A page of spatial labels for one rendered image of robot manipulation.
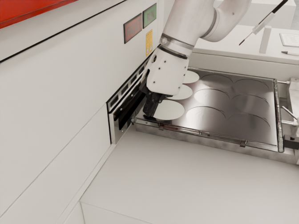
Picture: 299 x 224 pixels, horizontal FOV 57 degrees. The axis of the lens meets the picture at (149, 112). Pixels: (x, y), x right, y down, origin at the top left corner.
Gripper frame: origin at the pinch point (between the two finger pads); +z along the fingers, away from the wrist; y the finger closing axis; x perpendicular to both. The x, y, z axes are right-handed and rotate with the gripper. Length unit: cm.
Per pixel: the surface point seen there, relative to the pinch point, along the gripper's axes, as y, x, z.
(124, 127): -3.2, 2.9, 8.0
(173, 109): 7.0, -1.0, -0.9
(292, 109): 36.2, -15.8, -12.2
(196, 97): 15.6, 0.8, -4.8
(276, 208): 13.9, -33.7, 4.7
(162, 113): 3.6, -1.3, 0.7
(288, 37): 59, 9, -33
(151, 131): 4.9, 1.1, 7.8
